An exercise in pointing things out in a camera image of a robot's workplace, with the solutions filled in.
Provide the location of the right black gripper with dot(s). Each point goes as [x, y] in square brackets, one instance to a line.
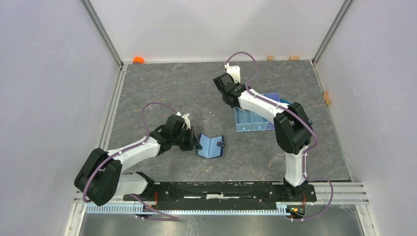
[236, 84]

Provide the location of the small wooden block right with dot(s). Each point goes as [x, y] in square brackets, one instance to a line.
[294, 58]

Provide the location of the blue purple three-bin tray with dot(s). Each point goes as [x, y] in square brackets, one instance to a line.
[254, 120]

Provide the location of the blue card holder wallet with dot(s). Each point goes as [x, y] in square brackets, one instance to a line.
[211, 147]

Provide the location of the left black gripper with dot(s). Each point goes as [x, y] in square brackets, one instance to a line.
[193, 143]

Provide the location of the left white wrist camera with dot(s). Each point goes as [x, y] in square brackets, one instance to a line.
[186, 118]

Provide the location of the curved wooden piece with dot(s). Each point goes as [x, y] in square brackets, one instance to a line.
[326, 98]

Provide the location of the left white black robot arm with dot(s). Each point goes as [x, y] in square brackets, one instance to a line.
[100, 177]

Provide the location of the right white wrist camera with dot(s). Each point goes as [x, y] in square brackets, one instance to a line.
[234, 72]

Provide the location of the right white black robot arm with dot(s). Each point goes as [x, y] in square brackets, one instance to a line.
[293, 130]

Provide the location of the orange round cap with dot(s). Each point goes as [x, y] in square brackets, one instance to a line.
[138, 60]

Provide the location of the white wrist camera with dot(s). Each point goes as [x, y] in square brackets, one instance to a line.
[234, 72]
[186, 118]

